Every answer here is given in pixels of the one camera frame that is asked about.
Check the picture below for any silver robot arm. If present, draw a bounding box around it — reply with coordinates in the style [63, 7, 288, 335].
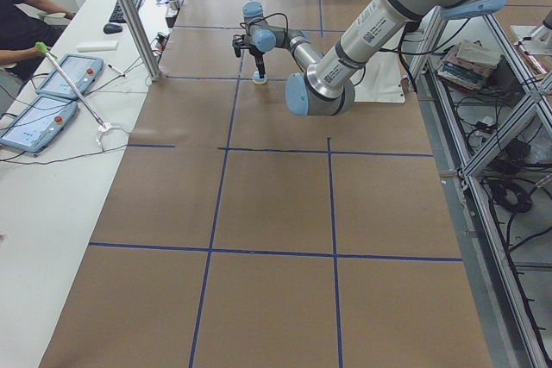
[232, 0, 507, 116]

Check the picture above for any white foam block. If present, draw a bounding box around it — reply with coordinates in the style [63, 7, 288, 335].
[76, 41, 119, 53]

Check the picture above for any white camera pillar with base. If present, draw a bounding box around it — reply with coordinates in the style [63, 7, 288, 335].
[351, 53, 405, 103]

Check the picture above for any long metal grabber stick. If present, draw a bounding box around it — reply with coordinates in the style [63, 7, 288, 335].
[35, 42, 130, 151]

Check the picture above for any aluminium frame post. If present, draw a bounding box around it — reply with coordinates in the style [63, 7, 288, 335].
[117, 0, 161, 82]

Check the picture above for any blue teach pendant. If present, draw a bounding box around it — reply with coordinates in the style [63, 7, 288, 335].
[1, 96, 78, 153]
[36, 53, 104, 100]

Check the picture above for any lower blue teach pendant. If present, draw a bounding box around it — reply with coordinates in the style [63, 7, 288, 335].
[1, 96, 78, 153]

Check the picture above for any black computer mouse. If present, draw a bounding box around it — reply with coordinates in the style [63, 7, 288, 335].
[103, 22, 122, 34]

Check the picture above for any upper blue teach pendant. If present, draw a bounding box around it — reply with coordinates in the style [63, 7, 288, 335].
[36, 53, 104, 100]

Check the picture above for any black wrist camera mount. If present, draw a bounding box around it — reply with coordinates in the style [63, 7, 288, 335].
[232, 34, 250, 58]

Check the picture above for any seated person in black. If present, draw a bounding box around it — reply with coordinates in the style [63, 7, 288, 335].
[0, 0, 75, 81]

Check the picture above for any black camera cable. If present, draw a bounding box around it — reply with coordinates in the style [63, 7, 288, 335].
[239, 13, 289, 48]

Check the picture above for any stack of books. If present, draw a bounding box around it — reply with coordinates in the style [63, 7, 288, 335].
[436, 40, 502, 91]

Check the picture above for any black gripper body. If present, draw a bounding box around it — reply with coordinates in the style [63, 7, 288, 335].
[250, 47, 264, 60]

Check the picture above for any black white marker pen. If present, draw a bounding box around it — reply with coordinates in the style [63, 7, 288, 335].
[108, 64, 126, 77]

